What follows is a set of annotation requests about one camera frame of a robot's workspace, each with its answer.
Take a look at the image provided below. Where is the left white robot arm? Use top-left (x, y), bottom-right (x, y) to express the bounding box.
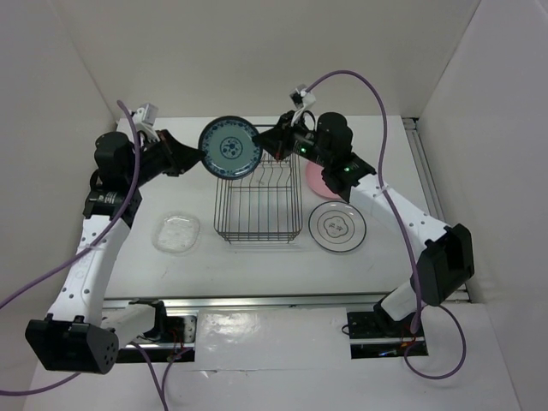
top-left (25, 130), bottom-right (205, 374)

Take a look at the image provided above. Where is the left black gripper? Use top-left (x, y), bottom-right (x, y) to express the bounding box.
top-left (125, 128), bottom-right (205, 187)

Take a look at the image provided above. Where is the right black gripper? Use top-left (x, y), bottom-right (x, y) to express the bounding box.
top-left (253, 110), bottom-right (331, 168)

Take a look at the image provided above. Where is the white plate dark rim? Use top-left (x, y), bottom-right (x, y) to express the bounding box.
top-left (308, 201), bottom-right (367, 253)

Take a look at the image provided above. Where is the blue floral green plate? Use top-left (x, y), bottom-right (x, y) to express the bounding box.
top-left (199, 116), bottom-right (263, 180)

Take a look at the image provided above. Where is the aluminium front rail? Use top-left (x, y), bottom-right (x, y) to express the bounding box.
top-left (104, 293), bottom-right (384, 313)

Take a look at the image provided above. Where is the pink plastic plate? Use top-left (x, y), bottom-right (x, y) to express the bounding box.
top-left (305, 162), bottom-right (340, 200)

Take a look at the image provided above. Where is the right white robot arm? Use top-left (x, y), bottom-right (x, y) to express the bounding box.
top-left (253, 112), bottom-right (474, 336)

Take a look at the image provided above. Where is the clear glass plate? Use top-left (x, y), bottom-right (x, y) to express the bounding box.
top-left (152, 212), bottom-right (201, 255)

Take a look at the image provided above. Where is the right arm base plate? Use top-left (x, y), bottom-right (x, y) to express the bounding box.
top-left (341, 311), bottom-right (428, 360)

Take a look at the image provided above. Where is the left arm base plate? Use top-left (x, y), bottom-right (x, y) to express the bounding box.
top-left (114, 313), bottom-right (200, 365)

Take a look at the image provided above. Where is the dark wire dish rack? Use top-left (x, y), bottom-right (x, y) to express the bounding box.
top-left (213, 153), bottom-right (303, 244)

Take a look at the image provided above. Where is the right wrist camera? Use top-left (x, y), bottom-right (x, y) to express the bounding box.
top-left (289, 85), bottom-right (316, 126)

